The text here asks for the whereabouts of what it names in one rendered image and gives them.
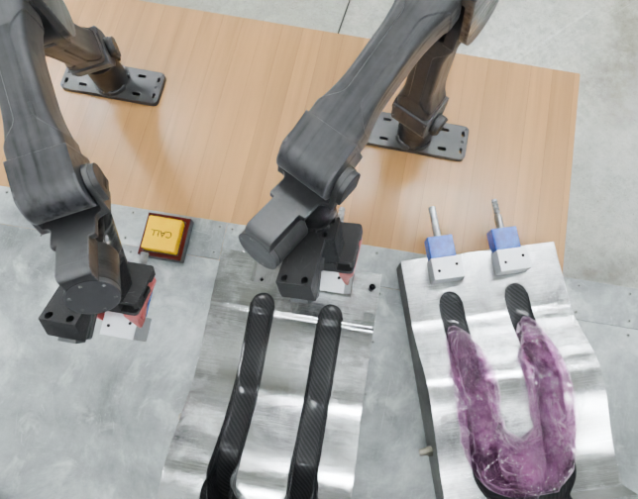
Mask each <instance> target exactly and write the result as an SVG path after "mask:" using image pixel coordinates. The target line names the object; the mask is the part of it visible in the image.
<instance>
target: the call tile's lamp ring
mask: <svg viewBox="0 0 638 499"><path fill-rule="evenodd" d="M149 216H157V217H163V218H170V219H175V220H181V221H182V222H186V224H185V228H184V232H183V236H182V240H181V244H180V248H179V252H178V256H175V255H169V254H163V253H157V252H151V251H146V252H148V253H149V255H151V256H157V257H163V258H168V259H174V260H181V256H182V252H183V248H184V244H185V240H186V236H187V232H188V228H189V224H190V220H191V219H186V218H180V217H173V216H168V215H162V214H156V213H150V212H149V215H148V218H147V222H146V225H145V229H144V233H143V236H142V240H141V244H140V247H139V251H138V253H139V254H141V251H145V250H143V248H142V242H143V238H144V235H145V231H146V227H147V224H148V220H149Z"/></svg>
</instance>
